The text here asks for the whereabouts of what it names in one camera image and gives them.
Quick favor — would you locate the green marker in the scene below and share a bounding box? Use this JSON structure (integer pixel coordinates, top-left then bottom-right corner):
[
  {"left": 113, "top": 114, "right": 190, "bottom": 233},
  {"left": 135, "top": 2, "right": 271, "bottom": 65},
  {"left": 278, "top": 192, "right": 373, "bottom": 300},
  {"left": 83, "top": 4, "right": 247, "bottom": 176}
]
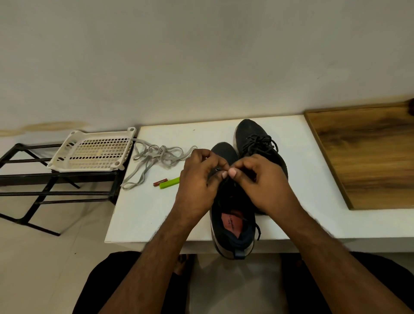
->
[{"left": 160, "top": 176, "right": 181, "bottom": 190}]

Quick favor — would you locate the person's right hand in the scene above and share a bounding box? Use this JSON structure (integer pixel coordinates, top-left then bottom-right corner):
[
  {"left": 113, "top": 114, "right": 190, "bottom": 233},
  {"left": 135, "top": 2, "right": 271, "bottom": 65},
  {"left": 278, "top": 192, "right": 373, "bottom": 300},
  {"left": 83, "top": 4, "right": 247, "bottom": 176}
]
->
[{"left": 228, "top": 154, "right": 305, "bottom": 221}]

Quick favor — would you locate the person's bare foot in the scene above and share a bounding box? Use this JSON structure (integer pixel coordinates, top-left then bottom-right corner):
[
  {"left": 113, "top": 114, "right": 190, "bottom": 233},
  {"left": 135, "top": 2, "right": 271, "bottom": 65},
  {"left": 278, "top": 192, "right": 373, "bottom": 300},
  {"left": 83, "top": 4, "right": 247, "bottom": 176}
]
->
[{"left": 173, "top": 254, "right": 195, "bottom": 276}]

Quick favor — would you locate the person's left hand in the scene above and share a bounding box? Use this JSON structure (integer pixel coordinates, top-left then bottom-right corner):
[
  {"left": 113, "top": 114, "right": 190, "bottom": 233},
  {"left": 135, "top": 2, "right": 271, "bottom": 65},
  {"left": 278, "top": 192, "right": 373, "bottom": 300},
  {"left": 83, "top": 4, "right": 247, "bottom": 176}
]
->
[{"left": 171, "top": 149, "right": 229, "bottom": 227}]

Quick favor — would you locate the dark sneaker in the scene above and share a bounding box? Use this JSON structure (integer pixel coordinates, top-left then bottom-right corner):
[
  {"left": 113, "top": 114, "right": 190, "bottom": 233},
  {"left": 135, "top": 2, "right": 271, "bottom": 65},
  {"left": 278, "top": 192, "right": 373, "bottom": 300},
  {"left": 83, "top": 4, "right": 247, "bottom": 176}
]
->
[
  {"left": 210, "top": 141, "right": 260, "bottom": 260},
  {"left": 233, "top": 118, "right": 289, "bottom": 179}
]

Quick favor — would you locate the white perforated plastic tray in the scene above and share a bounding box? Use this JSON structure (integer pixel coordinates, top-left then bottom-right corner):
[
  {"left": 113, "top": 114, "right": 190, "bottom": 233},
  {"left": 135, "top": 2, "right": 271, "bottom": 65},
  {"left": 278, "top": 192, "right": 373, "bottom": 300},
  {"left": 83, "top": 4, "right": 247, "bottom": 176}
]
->
[{"left": 47, "top": 127, "right": 138, "bottom": 173}]

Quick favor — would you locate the person's right forearm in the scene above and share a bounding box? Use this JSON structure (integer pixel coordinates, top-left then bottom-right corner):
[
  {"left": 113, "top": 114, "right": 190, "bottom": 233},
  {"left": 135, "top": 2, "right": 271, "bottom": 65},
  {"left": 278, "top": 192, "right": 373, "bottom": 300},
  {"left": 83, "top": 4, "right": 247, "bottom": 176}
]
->
[{"left": 278, "top": 207, "right": 414, "bottom": 314}]

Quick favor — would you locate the grey shoelaces bundle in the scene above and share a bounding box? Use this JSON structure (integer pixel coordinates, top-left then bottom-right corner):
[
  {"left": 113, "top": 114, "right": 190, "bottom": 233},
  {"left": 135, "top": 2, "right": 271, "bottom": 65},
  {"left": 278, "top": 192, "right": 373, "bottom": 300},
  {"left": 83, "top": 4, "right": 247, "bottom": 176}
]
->
[{"left": 121, "top": 143, "right": 197, "bottom": 190}]

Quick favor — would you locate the black metal rack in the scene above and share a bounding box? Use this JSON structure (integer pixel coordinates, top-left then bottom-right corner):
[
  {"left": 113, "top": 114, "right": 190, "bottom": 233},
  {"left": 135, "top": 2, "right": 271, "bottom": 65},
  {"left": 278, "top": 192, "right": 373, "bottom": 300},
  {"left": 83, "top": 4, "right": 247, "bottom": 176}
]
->
[{"left": 0, "top": 139, "right": 137, "bottom": 237}]

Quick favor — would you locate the wooden board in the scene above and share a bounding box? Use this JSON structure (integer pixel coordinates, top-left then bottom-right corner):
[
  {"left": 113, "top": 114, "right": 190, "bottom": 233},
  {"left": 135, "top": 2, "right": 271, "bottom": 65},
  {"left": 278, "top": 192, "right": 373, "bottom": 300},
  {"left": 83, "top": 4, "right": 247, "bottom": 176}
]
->
[{"left": 304, "top": 102, "right": 414, "bottom": 210}]

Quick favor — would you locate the person's left forearm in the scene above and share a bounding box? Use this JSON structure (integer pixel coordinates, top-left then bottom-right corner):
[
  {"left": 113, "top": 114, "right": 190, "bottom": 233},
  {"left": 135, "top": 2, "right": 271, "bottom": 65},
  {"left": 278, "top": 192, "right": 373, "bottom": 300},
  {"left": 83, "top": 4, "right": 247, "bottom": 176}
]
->
[{"left": 97, "top": 214, "right": 195, "bottom": 314}]

